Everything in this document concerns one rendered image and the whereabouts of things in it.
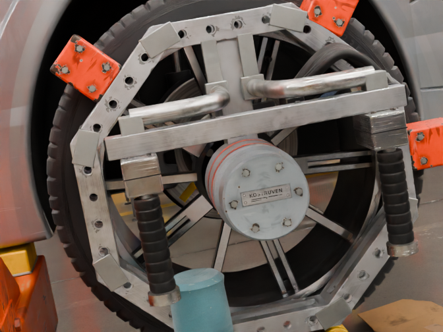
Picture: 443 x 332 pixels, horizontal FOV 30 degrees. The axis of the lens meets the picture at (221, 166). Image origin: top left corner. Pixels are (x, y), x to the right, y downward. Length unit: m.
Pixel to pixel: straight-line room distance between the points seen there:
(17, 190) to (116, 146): 0.60
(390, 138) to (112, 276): 0.50
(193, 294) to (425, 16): 0.83
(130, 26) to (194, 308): 0.47
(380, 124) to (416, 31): 0.65
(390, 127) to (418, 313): 1.93
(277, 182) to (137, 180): 0.22
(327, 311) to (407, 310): 1.64
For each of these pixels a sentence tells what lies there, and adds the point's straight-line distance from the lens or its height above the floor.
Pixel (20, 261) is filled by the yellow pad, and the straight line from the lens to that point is 1.72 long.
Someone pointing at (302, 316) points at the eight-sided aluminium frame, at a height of 0.61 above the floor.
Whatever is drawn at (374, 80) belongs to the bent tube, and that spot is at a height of 0.99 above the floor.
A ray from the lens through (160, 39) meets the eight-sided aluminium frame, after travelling 1.30.
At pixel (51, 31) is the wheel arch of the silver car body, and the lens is 1.66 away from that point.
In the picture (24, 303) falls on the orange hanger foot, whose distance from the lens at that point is 1.54.
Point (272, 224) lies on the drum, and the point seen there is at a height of 0.81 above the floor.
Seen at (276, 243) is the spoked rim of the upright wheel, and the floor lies 0.71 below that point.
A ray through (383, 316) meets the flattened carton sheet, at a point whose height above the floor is 0.02.
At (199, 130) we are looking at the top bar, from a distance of 1.12.
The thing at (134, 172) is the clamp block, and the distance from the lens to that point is 1.09.
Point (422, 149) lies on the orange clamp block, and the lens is 1.40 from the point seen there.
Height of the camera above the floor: 1.10
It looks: 9 degrees down
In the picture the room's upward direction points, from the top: 10 degrees counter-clockwise
